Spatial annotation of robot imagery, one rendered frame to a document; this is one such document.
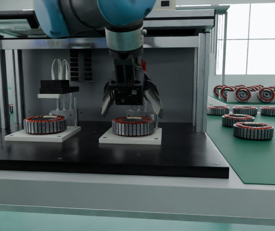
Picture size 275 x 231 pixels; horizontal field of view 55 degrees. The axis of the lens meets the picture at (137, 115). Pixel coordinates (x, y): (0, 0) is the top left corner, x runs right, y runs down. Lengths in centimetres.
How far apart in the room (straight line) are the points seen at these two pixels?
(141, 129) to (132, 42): 23
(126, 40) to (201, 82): 33
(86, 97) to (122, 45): 49
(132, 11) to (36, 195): 36
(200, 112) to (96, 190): 43
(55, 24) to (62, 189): 28
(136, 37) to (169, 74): 43
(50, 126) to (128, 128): 20
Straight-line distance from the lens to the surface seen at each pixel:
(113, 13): 33
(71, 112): 87
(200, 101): 79
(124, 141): 64
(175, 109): 95
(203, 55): 79
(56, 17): 43
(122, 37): 52
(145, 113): 82
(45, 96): 79
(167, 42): 79
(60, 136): 69
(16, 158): 58
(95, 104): 98
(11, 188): 55
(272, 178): 54
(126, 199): 48
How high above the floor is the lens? 93
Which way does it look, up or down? 8 degrees down
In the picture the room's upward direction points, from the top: straight up
